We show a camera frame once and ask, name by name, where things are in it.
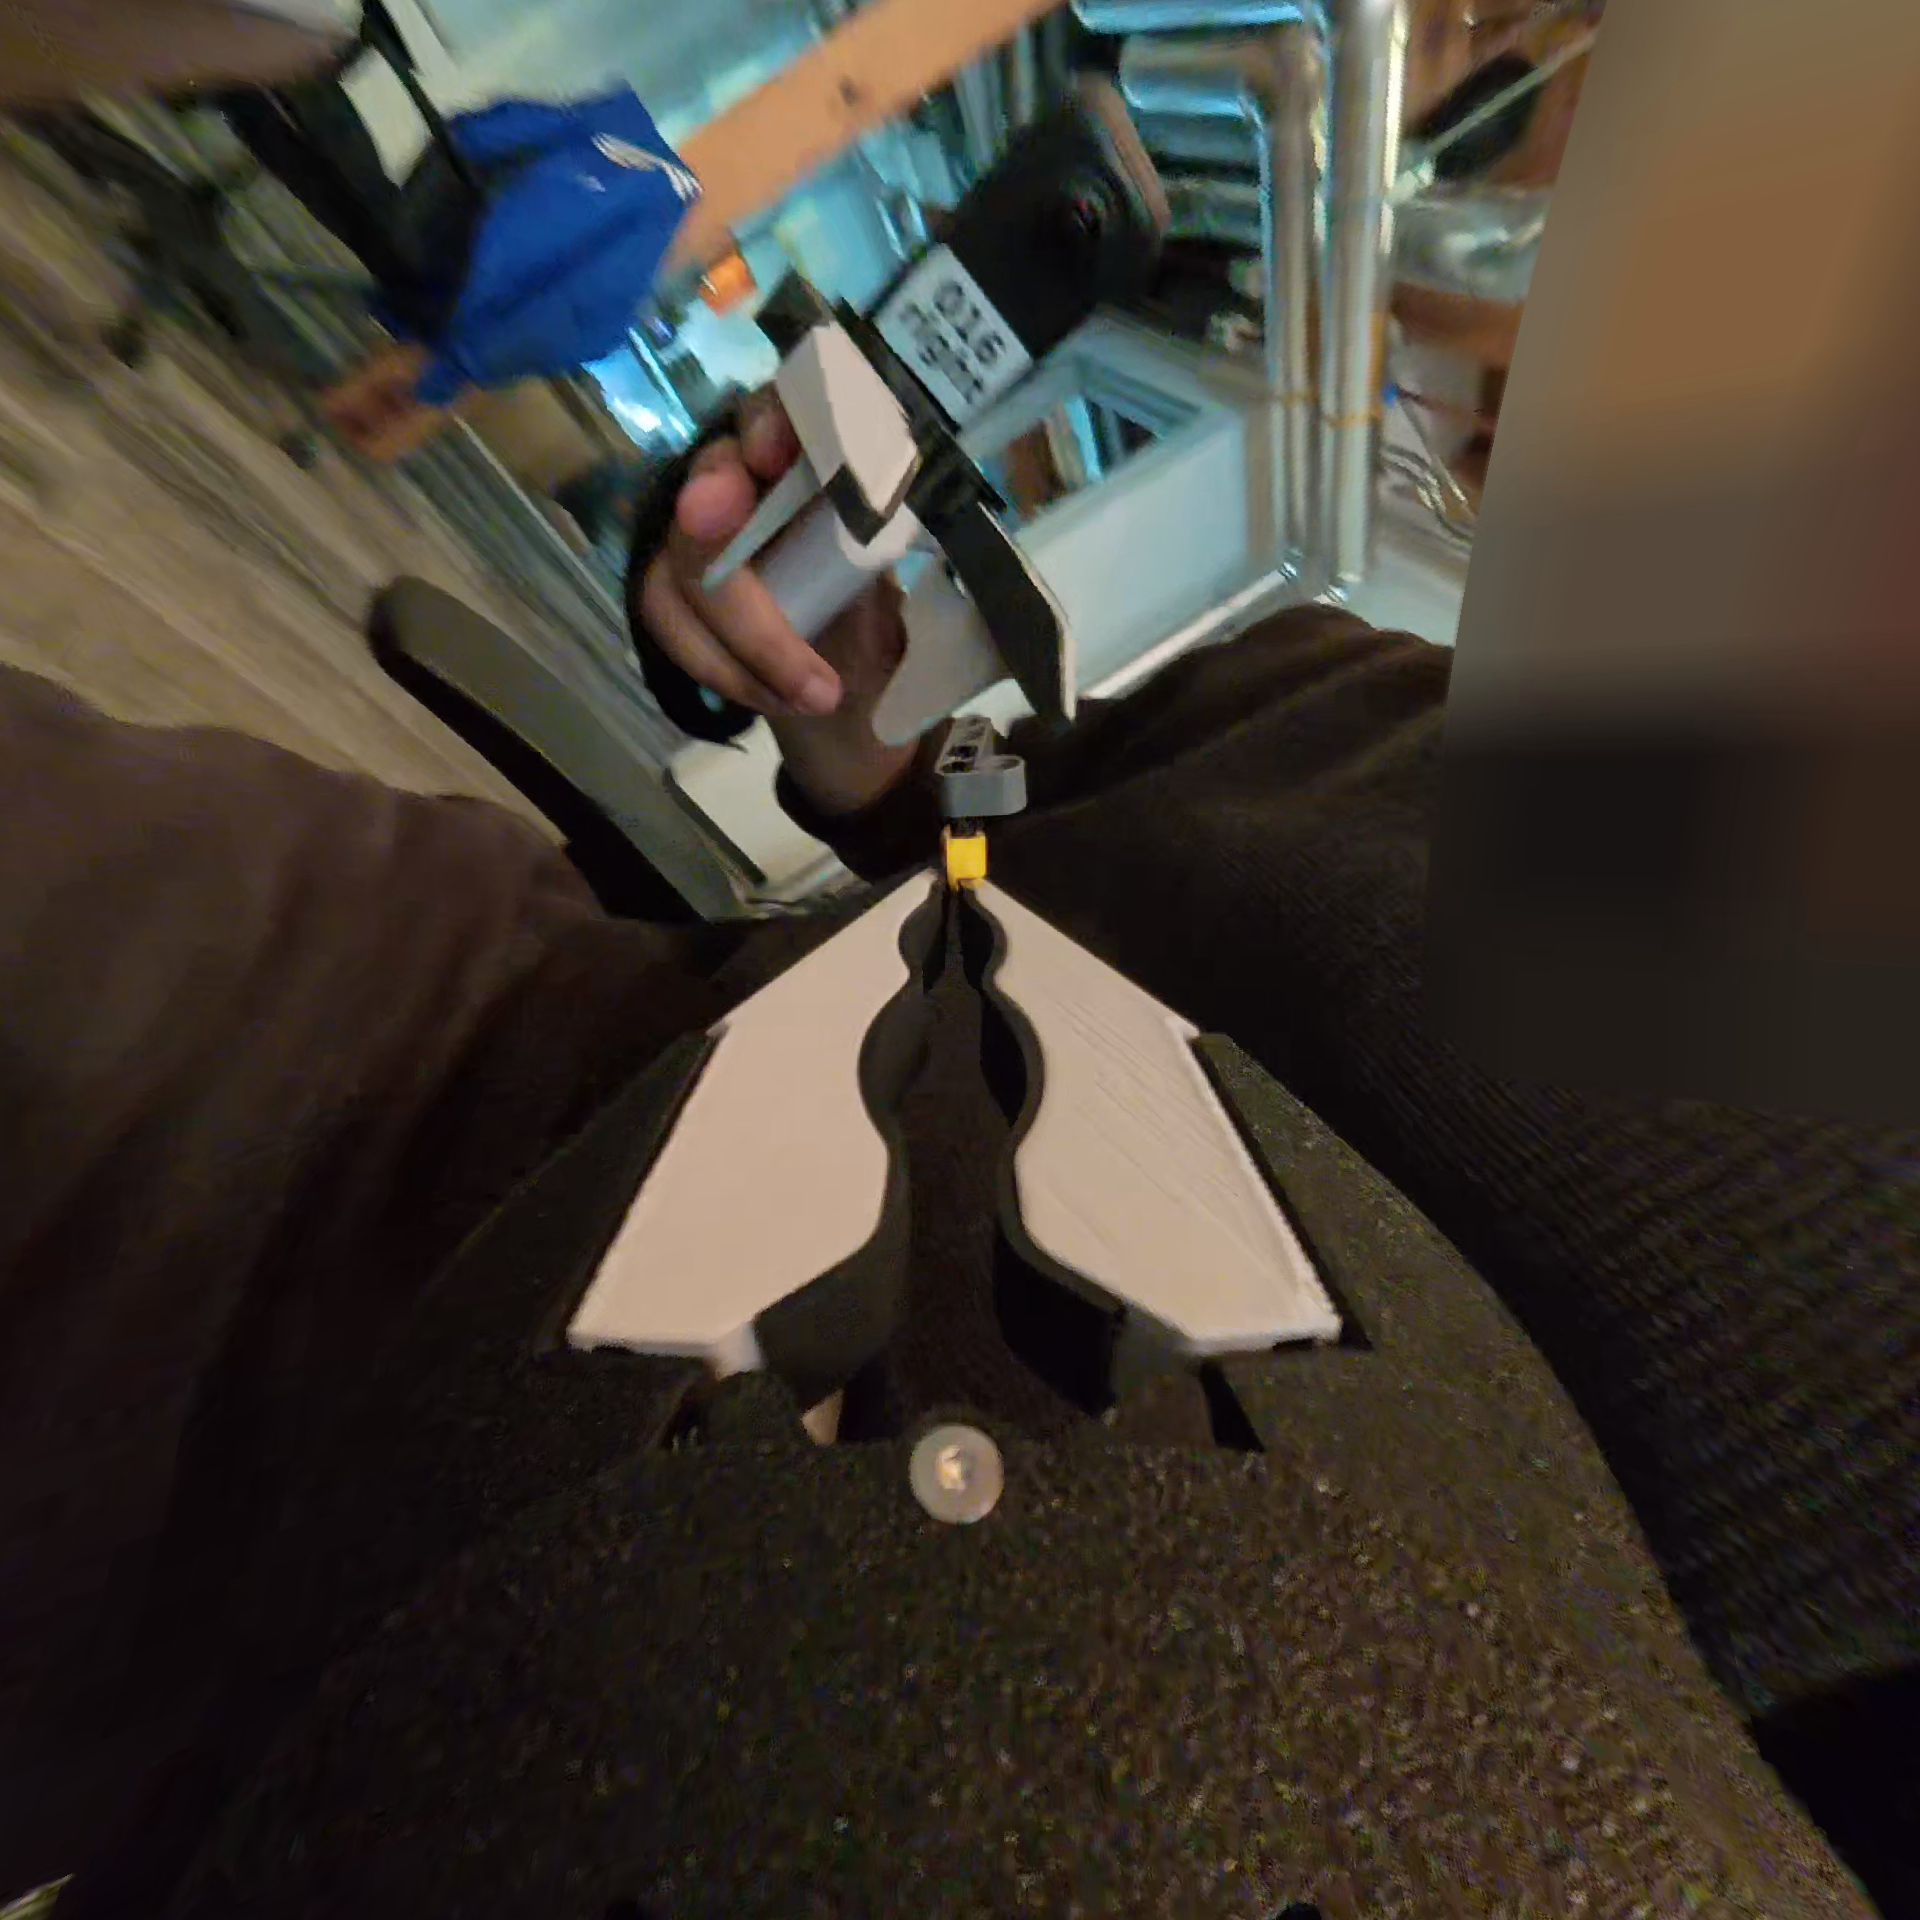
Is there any person's right hand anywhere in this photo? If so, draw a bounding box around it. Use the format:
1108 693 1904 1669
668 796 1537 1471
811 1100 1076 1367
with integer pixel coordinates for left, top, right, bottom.
639 397 921 815

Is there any wooden support beam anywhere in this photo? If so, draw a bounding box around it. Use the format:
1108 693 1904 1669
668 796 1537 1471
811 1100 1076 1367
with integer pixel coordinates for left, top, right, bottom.
660 0 1069 278

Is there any black office chair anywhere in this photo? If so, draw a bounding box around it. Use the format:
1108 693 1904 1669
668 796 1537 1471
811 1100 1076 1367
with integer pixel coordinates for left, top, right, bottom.
366 575 769 924

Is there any grey angled beam with pins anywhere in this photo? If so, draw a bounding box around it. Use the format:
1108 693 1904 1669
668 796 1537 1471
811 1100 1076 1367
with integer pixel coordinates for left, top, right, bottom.
932 717 1031 822

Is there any blue fabric object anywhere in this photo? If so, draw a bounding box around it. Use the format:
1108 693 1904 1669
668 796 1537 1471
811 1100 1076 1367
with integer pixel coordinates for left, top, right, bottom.
363 82 707 409

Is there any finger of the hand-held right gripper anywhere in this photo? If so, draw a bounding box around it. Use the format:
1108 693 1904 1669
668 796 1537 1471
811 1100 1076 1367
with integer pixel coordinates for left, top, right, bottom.
865 503 1078 750
777 320 923 527

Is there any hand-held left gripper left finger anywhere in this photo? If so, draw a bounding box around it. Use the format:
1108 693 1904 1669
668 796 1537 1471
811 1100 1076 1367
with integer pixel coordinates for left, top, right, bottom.
567 870 945 1376

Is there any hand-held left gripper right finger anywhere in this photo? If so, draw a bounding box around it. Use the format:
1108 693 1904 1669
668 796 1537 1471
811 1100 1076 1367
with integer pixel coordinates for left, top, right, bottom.
958 877 1344 1353

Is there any shiny metal pipe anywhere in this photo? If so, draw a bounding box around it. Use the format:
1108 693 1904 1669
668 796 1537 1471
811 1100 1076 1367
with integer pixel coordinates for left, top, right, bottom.
1260 0 1408 593

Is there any person's torso in dark sweater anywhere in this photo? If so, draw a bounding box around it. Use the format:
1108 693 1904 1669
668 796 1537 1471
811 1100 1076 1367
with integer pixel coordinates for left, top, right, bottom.
0 598 1920 1920

